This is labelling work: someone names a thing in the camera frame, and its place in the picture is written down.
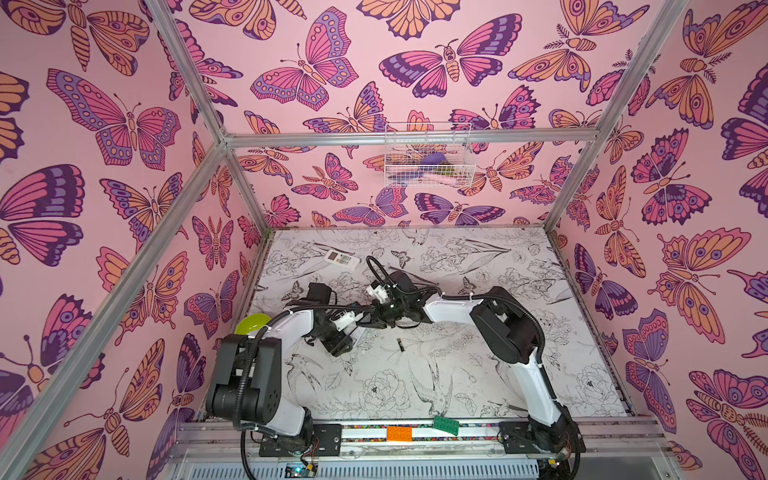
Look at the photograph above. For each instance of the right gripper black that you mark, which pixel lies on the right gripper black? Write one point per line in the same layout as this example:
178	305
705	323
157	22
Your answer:
384	305

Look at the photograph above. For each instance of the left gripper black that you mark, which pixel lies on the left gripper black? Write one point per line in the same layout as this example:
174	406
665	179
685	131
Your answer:
339	343

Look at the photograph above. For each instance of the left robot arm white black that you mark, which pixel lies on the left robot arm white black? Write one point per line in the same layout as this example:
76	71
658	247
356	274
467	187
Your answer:
246	385

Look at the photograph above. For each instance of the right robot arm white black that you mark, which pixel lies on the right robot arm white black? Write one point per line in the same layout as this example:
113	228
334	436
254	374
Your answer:
512	334

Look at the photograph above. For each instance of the white remote control far left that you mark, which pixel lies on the white remote control far left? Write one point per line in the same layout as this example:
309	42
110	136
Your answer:
342	259

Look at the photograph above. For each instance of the lime green bowl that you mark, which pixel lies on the lime green bowl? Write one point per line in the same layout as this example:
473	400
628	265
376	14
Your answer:
251	324

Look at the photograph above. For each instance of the green circuit board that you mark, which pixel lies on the green circuit board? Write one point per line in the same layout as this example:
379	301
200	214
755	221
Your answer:
300	470

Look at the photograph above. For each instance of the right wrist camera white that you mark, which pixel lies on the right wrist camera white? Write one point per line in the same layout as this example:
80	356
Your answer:
378	292

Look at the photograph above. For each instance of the green lego brick on rail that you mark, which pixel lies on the green lego brick on rail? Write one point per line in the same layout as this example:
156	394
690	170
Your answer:
446	425

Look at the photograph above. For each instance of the orange lego brick on rail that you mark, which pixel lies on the orange lego brick on rail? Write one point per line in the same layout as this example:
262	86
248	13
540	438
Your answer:
399	434

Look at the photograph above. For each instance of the white wire basket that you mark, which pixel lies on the white wire basket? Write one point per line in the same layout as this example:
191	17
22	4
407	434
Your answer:
430	157

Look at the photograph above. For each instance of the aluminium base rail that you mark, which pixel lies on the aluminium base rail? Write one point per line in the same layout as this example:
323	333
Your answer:
611	448

